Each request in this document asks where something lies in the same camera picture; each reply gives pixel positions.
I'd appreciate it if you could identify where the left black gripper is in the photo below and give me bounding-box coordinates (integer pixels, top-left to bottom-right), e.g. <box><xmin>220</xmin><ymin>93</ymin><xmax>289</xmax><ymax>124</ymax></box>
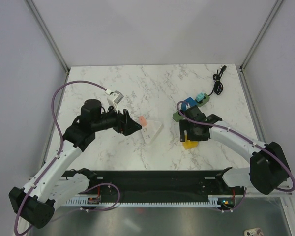
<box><xmin>92</xmin><ymin>103</ymin><xmax>142</xmax><ymax>136</ymax></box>

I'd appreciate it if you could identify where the pink plug cube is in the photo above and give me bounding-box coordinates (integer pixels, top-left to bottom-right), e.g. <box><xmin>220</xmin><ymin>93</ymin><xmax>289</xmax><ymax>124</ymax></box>
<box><xmin>138</xmin><ymin>116</ymin><xmax>147</xmax><ymax>127</ymax></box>

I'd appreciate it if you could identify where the yellow plug cube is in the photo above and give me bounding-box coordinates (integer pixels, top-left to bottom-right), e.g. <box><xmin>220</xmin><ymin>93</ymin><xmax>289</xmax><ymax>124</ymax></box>
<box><xmin>182</xmin><ymin>131</ymin><xmax>198</xmax><ymax>150</ymax></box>

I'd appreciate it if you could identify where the white angled socket block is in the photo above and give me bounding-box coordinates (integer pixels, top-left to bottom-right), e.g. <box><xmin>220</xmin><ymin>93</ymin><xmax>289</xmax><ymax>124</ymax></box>
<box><xmin>141</xmin><ymin>120</ymin><xmax>162</xmax><ymax>145</ymax></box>

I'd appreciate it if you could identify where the green power strip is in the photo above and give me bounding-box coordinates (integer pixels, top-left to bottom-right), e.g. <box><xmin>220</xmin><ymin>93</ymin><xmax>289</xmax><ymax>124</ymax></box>
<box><xmin>172</xmin><ymin>93</ymin><xmax>210</xmax><ymax>123</ymax></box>

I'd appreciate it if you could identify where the blue plug cube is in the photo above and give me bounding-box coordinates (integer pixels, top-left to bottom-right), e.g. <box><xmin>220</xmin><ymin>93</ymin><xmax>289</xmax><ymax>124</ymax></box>
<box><xmin>181</xmin><ymin>97</ymin><xmax>197</xmax><ymax>111</ymax></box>

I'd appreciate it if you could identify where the teal plug cube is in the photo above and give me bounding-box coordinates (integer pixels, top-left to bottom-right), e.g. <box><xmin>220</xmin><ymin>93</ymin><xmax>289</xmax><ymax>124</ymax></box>
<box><xmin>195</xmin><ymin>92</ymin><xmax>205</xmax><ymax>103</ymax></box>

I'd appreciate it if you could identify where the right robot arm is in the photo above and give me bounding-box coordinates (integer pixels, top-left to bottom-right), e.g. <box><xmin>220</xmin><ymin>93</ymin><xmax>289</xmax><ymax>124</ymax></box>
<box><xmin>177</xmin><ymin>106</ymin><xmax>295</xmax><ymax>195</ymax></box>

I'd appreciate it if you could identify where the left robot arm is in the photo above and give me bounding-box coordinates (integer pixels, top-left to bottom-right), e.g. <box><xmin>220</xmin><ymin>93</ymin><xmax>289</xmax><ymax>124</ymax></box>
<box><xmin>8</xmin><ymin>99</ymin><xmax>142</xmax><ymax>229</ymax></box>

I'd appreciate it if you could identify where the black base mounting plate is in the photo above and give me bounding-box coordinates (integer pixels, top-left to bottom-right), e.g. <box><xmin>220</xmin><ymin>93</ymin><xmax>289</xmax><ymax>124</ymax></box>
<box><xmin>59</xmin><ymin>167</ymin><xmax>246</xmax><ymax>205</ymax></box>

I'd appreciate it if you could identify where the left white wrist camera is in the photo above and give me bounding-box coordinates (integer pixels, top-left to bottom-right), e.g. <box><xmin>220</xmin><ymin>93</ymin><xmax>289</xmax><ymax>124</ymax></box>
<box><xmin>105</xmin><ymin>89</ymin><xmax>124</xmax><ymax>112</ymax></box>

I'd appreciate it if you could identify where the black power strip cable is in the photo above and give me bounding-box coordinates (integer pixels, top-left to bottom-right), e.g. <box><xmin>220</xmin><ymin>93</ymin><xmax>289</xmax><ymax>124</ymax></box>
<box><xmin>206</xmin><ymin>64</ymin><xmax>228</xmax><ymax>96</ymax></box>

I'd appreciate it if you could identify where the right aluminium frame post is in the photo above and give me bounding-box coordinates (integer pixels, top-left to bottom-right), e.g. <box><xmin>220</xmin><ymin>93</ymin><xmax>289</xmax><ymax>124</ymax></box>
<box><xmin>238</xmin><ymin>0</ymin><xmax>286</xmax><ymax>72</ymax></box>

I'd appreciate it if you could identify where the aluminium frame post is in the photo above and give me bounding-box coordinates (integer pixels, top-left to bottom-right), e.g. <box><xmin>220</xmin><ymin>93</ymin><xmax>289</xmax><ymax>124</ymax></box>
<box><xmin>238</xmin><ymin>0</ymin><xmax>286</xmax><ymax>72</ymax></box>
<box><xmin>23</xmin><ymin>0</ymin><xmax>71</xmax><ymax>75</ymax></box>

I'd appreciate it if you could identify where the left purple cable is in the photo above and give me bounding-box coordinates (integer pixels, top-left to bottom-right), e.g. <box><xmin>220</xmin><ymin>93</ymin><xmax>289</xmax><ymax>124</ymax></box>
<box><xmin>13</xmin><ymin>80</ymin><xmax>109</xmax><ymax>235</ymax></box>

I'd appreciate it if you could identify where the purple cable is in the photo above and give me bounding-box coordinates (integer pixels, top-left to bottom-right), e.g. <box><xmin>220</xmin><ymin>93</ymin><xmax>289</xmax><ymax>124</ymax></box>
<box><xmin>176</xmin><ymin>100</ymin><xmax>295</xmax><ymax>192</ymax></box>
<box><xmin>13</xmin><ymin>80</ymin><xmax>109</xmax><ymax>235</ymax></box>

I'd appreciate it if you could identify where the white slotted cable duct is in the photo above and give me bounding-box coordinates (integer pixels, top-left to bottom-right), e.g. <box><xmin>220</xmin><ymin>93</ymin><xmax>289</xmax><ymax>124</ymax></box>
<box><xmin>62</xmin><ymin>195</ymin><xmax>234</xmax><ymax>208</ymax></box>

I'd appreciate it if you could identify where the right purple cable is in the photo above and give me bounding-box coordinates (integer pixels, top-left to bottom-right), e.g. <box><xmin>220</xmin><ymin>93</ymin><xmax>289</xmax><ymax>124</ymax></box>
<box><xmin>176</xmin><ymin>100</ymin><xmax>295</xmax><ymax>192</ymax></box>

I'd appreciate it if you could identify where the smartphone with camera lenses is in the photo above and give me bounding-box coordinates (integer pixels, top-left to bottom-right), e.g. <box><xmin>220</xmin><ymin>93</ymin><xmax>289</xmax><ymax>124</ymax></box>
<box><xmin>243</xmin><ymin>228</ymin><xmax>264</xmax><ymax>236</ymax></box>

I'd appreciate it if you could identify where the left aluminium frame post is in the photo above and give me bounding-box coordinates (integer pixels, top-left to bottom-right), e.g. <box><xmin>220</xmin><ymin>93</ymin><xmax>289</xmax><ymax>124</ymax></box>
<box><xmin>23</xmin><ymin>0</ymin><xmax>71</xmax><ymax>75</ymax></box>

